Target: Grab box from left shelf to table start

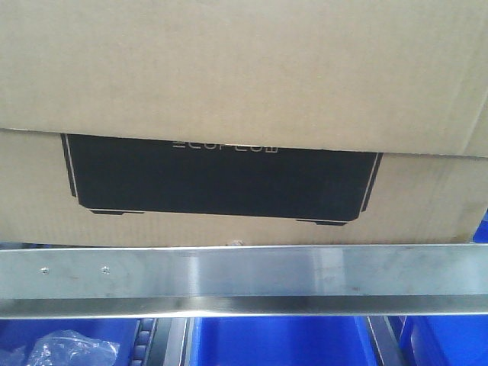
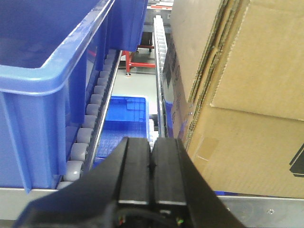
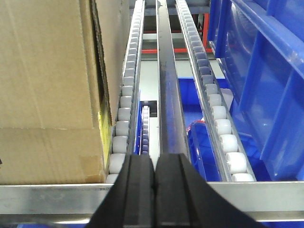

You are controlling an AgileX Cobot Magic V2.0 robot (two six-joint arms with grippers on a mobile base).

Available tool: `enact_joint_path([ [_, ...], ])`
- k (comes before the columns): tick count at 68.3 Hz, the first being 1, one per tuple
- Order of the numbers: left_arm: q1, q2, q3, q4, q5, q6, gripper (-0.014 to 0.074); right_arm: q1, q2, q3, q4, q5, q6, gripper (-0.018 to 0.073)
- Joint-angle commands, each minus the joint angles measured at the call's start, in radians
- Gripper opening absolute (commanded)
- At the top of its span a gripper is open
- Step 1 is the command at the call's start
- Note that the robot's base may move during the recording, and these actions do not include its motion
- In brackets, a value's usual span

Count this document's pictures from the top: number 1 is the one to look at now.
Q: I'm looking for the blue plastic bin middle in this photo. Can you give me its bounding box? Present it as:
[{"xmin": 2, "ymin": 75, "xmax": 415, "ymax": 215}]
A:
[{"xmin": 188, "ymin": 316, "xmax": 377, "ymax": 365}]

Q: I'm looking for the blue plastic bin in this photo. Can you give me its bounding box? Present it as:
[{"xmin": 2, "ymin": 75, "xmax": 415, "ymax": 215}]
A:
[
  {"xmin": 1, "ymin": 318, "xmax": 139, "ymax": 365},
  {"xmin": 399, "ymin": 315, "xmax": 487, "ymax": 365},
  {"xmin": 188, "ymin": 316, "xmax": 377, "ymax": 365}
]

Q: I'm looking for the brown cardboard box black print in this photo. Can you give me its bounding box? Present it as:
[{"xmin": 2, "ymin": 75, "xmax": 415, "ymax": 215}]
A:
[{"xmin": 1, "ymin": 1, "xmax": 487, "ymax": 247}]

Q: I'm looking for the grey shelf divider rail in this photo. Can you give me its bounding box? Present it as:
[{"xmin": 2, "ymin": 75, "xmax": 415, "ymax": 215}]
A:
[{"xmin": 366, "ymin": 316, "xmax": 407, "ymax": 366}]

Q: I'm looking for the blue plastic bin right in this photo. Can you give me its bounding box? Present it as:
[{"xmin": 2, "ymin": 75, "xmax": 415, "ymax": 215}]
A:
[{"xmin": 399, "ymin": 315, "xmax": 487, "ymax": 365}]

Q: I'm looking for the steel shelf front rail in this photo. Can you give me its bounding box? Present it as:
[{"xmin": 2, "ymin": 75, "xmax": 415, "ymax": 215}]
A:
[{"xmin": 1, "ymin": 244, "xmax": 487, "ymax": 319}]

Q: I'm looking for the roller track with white wheels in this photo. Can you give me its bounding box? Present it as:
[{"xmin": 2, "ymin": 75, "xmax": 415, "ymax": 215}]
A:
[{"xmin": 130, "ymin": 318, "xmax": 157, "ymax": 366}]

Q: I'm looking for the clear plastic bag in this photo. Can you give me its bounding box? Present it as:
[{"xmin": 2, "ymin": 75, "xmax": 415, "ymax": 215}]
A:
[{"xmin": 27, "ymin": 330, "xmax": 120, "ymax": 366}]

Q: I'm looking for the blue plastic bin left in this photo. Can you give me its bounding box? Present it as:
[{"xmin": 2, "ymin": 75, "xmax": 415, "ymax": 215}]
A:
[{"xmin": 1, "ymin": 318, "xmax": 139, "ymax": 365}]

